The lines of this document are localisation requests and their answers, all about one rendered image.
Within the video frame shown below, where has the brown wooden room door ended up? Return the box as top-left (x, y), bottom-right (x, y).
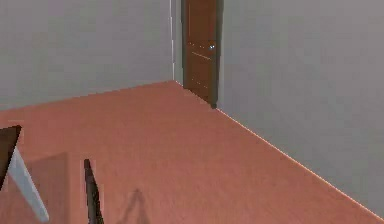
top-left (181, 0), bottom-right (225, 110)

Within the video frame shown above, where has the dark brown table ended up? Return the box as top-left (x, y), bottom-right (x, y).
top-left (0, 124), bottom-right (50, 224)

